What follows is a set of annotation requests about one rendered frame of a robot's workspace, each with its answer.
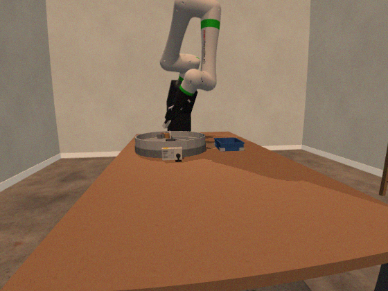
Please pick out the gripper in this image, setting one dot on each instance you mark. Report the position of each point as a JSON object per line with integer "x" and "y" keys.
{"x": 173, "y": 112}

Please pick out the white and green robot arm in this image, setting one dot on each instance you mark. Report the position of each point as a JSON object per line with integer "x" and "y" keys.
{"x": 190, "y": 78}

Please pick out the blue crate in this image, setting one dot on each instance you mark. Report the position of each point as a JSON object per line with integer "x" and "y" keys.
{"x": 229, "y": 144}

